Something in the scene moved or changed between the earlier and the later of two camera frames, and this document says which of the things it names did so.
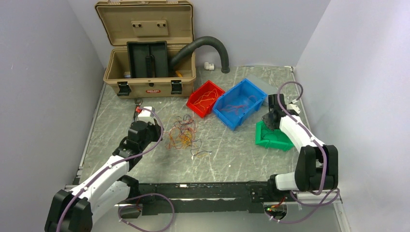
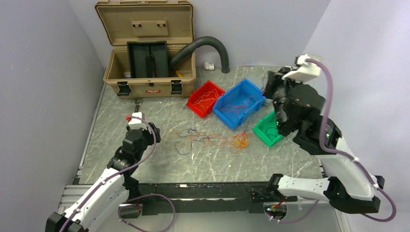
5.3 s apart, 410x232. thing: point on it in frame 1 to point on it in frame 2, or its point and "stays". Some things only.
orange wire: [181, 137] to [236, 141]
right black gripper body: [266, 119] to [279, 89]
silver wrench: [138, 102] stays
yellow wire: [208, 95] stays
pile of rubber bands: [186, 120] to [205, 137]
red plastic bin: [202, 99] stays
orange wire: [236, 108] stays
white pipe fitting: [209, 66] stays
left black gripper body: [153, 134] stays
